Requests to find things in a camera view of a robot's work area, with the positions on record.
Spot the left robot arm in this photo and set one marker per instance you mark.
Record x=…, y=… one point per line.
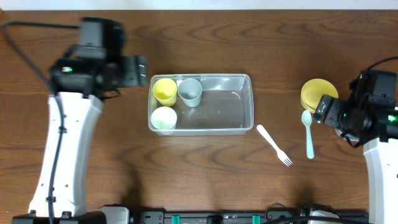
x=79, y=82

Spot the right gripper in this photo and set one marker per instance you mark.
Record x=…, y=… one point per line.
x=324, y=109

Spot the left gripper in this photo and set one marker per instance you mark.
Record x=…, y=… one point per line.
x=138, y=70

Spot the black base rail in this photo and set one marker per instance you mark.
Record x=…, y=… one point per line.
x=233, y=217

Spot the pale green plastic spoon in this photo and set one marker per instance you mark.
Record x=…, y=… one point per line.
x=307, y=121

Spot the clear plastic container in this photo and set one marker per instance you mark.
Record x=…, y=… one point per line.
x=226, y=106

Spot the yellow plastic cup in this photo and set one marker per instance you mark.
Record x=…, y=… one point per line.
x=165, y=91

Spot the grey plastic cup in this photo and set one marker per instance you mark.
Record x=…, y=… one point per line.
x=190, y=91

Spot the white plastic fork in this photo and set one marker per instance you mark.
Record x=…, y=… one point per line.
x=282, y=156

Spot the white plastic cup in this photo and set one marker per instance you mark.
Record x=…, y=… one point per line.
x=164, y=118

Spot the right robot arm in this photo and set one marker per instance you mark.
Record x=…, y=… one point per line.
x=370, y=116

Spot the yellow plastic bowl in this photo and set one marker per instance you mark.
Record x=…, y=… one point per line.
x=312, y=92

